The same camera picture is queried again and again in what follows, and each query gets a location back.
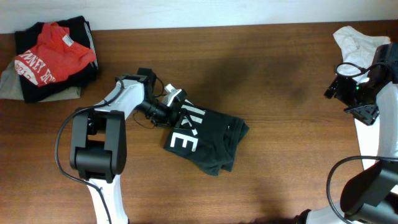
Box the red printed t-shirt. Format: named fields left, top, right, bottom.
left=14, top=22, right=96, bottom=87

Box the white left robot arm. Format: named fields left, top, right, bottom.
left=70, top=73, right=187, bottom=223

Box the black folded garment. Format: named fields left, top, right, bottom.
left=14, top=16, right=98, bottom=103

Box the white crumpled garment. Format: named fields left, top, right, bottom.
left=333, top=26, right=392, bottom=156

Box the dark green t-shirt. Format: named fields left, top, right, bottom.
left=164, top=100, right=249, bottom=176

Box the grey folded garment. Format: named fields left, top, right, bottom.
left=1, top=62, right=81, bottom=102

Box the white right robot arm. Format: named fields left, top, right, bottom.
left=295, top=82, right=397, bottom=224

